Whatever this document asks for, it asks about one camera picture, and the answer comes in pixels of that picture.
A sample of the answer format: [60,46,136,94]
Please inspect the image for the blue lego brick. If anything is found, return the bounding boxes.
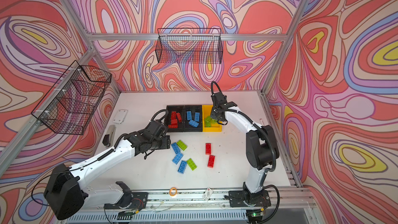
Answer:
[171,143,181,155]
[172,152,183,164]
[194,112,200,122]
[188,120,199,128]
[186,111,192,121]
[177,161,187,174]

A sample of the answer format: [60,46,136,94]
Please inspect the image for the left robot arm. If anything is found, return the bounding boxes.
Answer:
[44,120,171,220]

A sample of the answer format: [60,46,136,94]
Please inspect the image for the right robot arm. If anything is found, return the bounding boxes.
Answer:
[210,92,279,206]

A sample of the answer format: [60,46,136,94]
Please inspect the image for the yellow bin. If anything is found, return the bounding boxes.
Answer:
[202,105,222,132]

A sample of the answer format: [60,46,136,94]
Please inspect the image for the left black bin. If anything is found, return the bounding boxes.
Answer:
[165,105,184,133]

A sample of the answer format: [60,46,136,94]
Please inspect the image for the black bin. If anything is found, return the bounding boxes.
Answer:
[165,105,184,133]
[184,105,203,132]

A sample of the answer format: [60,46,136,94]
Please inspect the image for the middle black bin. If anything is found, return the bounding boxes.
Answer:
[184,105,203,132]

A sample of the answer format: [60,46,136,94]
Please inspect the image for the white plastic plate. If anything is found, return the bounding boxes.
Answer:
[113,110,128,124]

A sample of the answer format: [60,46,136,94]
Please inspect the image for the grey stapler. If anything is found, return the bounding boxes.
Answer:
[102,124,116,148]

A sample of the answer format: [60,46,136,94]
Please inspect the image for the white tag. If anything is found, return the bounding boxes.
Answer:
[202,188,213,201]

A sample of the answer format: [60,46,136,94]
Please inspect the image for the back wire basket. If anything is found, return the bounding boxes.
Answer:
[155,28,223,64]

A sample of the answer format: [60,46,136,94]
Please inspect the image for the wire basket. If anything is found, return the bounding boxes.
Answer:
[155,28,223,64]
[31,61,112,135]

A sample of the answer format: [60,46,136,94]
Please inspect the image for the left wire basket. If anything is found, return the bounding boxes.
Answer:
[31,61,112,135]

